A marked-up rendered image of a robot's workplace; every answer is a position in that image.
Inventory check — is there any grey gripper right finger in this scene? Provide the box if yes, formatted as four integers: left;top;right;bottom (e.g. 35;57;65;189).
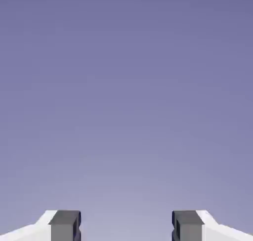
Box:
171;209;253;241

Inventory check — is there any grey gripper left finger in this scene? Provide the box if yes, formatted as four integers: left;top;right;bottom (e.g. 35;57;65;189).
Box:
0;209;82;241

